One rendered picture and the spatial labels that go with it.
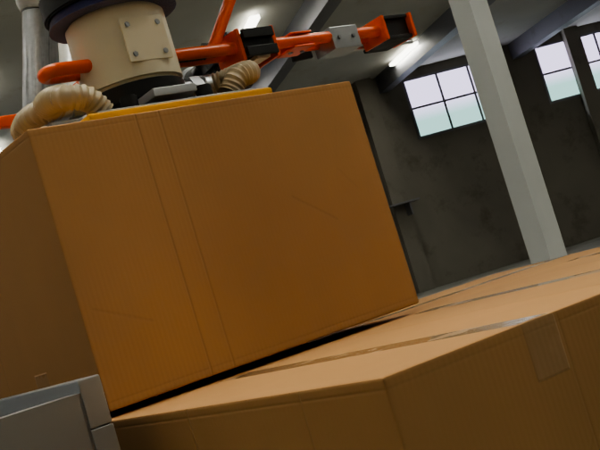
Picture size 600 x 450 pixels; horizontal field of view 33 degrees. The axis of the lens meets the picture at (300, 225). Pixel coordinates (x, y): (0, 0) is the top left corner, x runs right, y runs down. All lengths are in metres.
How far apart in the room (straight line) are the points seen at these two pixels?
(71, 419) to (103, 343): 0.21
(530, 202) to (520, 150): 0.24
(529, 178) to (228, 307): 3.30
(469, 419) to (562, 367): 0.14
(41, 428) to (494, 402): 0.52
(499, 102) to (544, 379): 3.74
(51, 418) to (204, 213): 0.45
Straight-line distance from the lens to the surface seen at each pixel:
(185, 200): 1.52
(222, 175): 1.56
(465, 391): 0.95
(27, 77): 2.48
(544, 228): 4.70
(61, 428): 1.22
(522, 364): 1.00
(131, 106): 1.59
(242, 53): 1.84
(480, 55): 4.77
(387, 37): 2.06
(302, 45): 1.93
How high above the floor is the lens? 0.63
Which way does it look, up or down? 4 degrees up
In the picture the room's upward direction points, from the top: 17 degrees counter-clockwise
